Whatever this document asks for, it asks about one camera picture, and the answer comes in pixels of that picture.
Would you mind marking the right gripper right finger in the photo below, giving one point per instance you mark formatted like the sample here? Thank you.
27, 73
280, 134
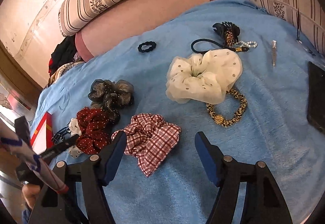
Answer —
264, 202

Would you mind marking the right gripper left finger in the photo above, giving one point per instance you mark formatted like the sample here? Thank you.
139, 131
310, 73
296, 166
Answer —
85, 201

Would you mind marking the white dotted small scrunchie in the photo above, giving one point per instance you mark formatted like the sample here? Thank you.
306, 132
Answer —
75, 132

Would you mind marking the dark red dotted scrunchie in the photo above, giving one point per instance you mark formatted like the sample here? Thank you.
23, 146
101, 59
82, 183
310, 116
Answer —
95, 126

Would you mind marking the red white plaid scrunchie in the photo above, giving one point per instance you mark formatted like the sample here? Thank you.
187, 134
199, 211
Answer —
150, 139

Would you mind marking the grey sheer dotted scrunchie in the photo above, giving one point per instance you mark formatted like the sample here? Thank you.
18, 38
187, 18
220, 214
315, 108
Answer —
111, 97

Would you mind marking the cream sheer dotted scrunchie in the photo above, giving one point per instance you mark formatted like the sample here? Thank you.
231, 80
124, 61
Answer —
204, 78

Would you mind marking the red white tray box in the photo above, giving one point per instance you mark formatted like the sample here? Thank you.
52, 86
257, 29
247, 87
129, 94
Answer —
42, 137

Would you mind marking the black smartphone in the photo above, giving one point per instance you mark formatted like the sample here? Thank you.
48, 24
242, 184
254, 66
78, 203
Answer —
316, 99

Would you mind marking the dark clothes pile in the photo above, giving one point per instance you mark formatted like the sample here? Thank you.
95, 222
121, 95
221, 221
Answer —
64, 53

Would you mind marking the light blue blanket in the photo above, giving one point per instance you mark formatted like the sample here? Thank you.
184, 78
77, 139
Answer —
274, 127

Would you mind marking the silver hair clip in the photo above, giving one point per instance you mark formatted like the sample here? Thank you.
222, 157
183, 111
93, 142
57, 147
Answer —
273, 53

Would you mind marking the black gold hair claw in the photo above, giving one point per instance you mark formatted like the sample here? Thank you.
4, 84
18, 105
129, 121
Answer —
228, 31

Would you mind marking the pink bolster pillow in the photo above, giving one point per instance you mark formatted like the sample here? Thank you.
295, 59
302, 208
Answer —
126, 19

